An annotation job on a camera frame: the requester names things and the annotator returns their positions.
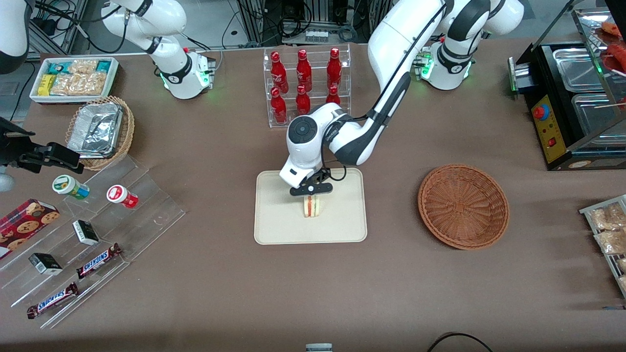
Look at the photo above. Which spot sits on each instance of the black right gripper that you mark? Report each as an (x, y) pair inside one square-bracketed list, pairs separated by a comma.
[(14, 152)]

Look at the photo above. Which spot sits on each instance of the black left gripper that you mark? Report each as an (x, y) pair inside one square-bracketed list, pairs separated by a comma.
[(316, 178)]

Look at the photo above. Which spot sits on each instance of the triangular sandwich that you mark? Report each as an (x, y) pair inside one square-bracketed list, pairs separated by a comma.
[(313, 208)]

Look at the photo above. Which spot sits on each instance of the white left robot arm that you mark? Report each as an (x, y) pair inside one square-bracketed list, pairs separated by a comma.
[(391, 44)]

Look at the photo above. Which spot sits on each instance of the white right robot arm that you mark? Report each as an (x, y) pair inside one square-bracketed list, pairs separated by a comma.
[(172, 73)]

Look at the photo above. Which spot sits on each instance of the aluminium foil tray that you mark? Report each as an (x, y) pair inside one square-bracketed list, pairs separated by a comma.
[(95, 129)]

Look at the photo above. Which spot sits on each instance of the beige rectangular tray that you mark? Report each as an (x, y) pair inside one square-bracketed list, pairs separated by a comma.
[(274, 220)]

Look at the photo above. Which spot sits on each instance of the light wicker basket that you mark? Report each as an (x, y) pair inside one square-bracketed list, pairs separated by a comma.
[(126, 132)]

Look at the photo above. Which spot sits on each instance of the brown wicker basket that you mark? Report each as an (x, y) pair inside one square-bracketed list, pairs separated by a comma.
[(462, 208)]

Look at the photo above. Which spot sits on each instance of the tray of packaged snacks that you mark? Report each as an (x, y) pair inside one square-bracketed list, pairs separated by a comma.
[(611, 264)]

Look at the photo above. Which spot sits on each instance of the green lid cup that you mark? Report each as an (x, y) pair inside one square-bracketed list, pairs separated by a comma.
[(68, 186)]

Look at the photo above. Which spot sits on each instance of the red lid cup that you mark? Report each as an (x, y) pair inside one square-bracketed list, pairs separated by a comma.
[(120, 195)]

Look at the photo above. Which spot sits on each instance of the small black white carton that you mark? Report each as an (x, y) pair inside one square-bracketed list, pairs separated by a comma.
[(85, 232), (45, 264)]

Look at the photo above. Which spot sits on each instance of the clear cracker bag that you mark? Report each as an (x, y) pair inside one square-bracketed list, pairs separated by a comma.
[(78, 84), (83, 66)]

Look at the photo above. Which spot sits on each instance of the yellow snack pack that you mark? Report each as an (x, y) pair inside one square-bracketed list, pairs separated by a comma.
[(46, 85)]

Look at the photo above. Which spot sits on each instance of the red cookie box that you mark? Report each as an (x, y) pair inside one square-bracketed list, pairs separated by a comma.
[(24, 225)]

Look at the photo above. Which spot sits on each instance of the white plastic bin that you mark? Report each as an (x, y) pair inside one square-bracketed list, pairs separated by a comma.
[(113, 80)]

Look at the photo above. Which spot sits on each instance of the teal snack pack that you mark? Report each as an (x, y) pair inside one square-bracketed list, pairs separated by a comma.
[(57, 67), (103, 66)]

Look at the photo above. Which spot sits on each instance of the red cola bottle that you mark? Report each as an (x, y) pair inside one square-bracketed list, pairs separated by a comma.
[(334, 68), (278, 107), (303, 100), (333, 95), (279, 73), (303, 71)]

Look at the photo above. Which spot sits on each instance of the clear acrylic stepped display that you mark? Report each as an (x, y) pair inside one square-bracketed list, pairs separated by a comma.
[(146, 215)]

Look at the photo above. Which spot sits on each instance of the snickers chocolate bar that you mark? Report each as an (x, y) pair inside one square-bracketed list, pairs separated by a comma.
[(98, 261), (53, 300)]

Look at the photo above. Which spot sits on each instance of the clear acrylic bottle rack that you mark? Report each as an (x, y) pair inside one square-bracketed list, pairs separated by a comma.
[(315, 54)]

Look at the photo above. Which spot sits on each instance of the small grey device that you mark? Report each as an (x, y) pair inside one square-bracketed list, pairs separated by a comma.
[(319, 348)]

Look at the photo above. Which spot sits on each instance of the white power strip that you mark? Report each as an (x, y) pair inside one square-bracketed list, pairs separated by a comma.
[(316, 36)]

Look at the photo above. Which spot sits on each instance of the black food warmer machine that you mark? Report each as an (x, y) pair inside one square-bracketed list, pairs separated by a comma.
[(552, 132)]

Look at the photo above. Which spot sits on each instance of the steel food pan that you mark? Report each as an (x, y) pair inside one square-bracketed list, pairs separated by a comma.
[(577, 68), (594, 115)]

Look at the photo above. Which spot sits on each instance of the clear bag of snacks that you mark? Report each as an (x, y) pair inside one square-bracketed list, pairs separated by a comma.
[(611, 242), (609, 217)]

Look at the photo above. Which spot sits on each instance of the red food pieces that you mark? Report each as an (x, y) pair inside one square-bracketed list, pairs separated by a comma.
[(617, 49)]

